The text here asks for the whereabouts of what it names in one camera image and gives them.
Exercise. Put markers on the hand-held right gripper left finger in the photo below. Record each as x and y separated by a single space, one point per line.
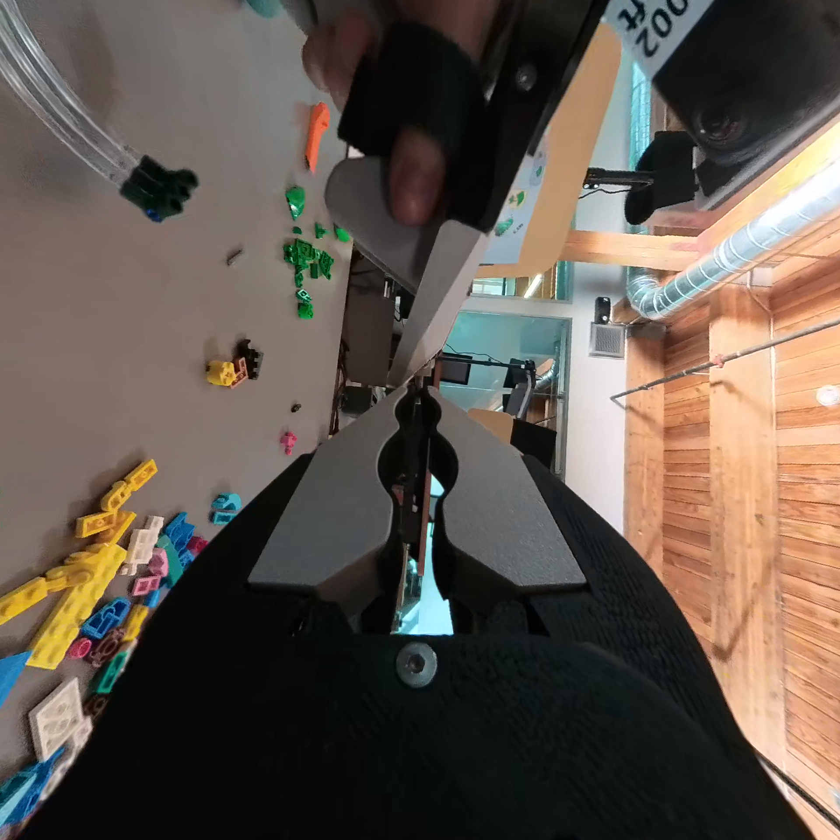
328 518

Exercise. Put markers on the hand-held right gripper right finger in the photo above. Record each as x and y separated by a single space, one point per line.
505 518

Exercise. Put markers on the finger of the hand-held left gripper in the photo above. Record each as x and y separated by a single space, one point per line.
439 289

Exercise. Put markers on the dark green brick clear tubes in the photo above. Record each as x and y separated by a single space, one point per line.
157 190

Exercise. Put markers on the grey desk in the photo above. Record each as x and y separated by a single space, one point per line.
98 295

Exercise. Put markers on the person's left hand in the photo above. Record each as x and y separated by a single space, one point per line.
341 46

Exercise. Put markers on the pink small brick piece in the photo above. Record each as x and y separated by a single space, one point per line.
289 443

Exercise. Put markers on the tan book stand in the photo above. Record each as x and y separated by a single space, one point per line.
491 425

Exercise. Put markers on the teal curved brick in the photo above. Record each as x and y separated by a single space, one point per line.
226 506

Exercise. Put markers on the open instruction booklet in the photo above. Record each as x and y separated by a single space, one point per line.
518 203

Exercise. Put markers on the pile of small green bricks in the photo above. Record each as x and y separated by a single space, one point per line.
305 259

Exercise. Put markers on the black ceiling speaker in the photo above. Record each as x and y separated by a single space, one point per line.
602 310

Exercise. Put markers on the brown angled plate brick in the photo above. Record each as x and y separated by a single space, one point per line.
239 377

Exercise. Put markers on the black brick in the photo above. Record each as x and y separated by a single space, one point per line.
250 358

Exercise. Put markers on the yellow round brick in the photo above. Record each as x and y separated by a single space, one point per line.
221 373

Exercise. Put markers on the wooden book stand white base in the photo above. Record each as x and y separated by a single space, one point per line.
577 164

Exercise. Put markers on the orange brick separator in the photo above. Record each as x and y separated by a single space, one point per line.
318 131

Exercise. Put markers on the pile of colourful bricks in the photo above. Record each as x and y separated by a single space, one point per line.
79 590

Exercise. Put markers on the metal sprinkler pipe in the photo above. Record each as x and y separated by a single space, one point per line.
722 359

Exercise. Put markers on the round ceiling light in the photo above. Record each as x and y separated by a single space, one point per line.
828 395

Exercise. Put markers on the wall vent grille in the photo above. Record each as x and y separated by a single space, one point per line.
606 340

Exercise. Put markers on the silver air duct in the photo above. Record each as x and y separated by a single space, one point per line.
722 256

